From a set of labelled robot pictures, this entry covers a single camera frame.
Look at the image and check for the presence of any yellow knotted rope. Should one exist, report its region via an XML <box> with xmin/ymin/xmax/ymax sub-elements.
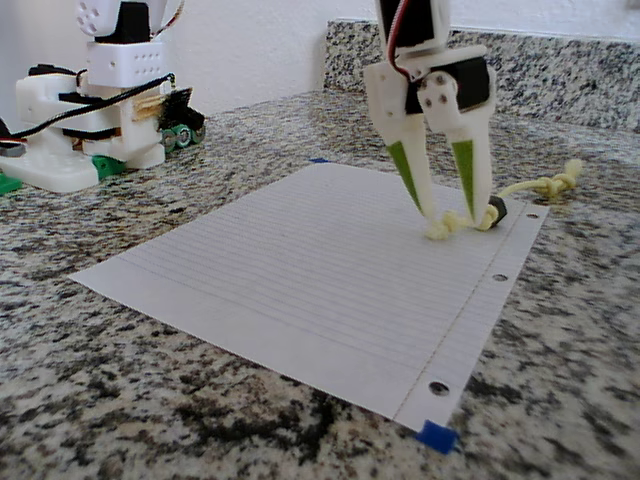
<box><xmin>423</xmin><ymin>158</ymin><xmax>585</xmax><ymax>242</ymax></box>

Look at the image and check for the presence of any lined paper sheet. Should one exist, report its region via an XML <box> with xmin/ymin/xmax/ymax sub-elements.
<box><xmin>68</xmin><ymin>163</ymin><xmax>550</xmax><ymax>434</ymax></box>

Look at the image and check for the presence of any red white black servo wire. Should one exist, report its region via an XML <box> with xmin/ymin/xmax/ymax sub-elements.
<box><xmin>383</xmin><ymin>0</ymin><xmax>426</xmax><ymax>84</ymax></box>
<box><xmin>149</xmin><ymin>0</ymin><xmax>187</xmax><ymax>39</ymax></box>

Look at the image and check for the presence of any green circuit board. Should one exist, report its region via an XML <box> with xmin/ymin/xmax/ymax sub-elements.
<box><xmin>162</xmin><ymin>124</ymin><xmax>207</xmax><ymax>154</ymax></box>

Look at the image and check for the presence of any black cable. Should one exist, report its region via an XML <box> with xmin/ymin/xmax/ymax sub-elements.
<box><xmin>0</xmin><ymin>72</ymin><xmax>177</xmax><ymax>144</ymax></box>

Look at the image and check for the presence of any black circuit board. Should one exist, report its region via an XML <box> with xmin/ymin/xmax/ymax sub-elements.
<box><xmin>158</xmin><ymin>87</ymin><xmax>207</xmax><ymax>146</ymax></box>

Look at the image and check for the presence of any black hex nut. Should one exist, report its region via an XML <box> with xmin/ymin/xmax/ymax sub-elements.
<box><xmin>487</xmin><ymin>196</ymin><xmax>510</xmax><ymax>230</ymax></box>

